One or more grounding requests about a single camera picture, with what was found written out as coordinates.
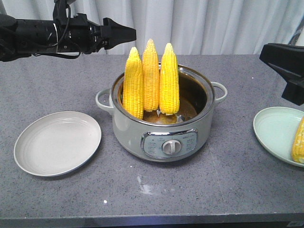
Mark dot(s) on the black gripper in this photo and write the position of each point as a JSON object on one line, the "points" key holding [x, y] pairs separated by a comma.
{"points": [[78, 34]]}

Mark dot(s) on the grey pleated curtain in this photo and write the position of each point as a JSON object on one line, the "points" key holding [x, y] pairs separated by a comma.
{"points": [[201, 27]]}

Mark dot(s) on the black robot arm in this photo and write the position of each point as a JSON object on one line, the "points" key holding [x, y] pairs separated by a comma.
{"points": [[28, 37]]}

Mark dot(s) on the yellow corn cob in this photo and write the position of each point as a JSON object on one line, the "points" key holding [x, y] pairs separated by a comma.
{"points": [[133, 85], [169, 82], [298, 144]]}

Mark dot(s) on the beige round plate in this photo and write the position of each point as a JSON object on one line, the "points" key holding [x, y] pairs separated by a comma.
{"points": [[57, 144]]}

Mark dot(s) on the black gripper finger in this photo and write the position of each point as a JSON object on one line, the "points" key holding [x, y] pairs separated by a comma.
{"points": [[288, 62]]}

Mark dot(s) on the green round plate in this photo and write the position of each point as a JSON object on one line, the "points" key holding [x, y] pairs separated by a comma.
{"points": [[275, 129]]}

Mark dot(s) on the green electric cooking pot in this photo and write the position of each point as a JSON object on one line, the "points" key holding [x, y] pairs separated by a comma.
{"points": [[166, 142]]}

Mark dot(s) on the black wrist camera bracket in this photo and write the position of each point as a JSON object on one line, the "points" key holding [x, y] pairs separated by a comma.
{"points": [[62, 10]]}

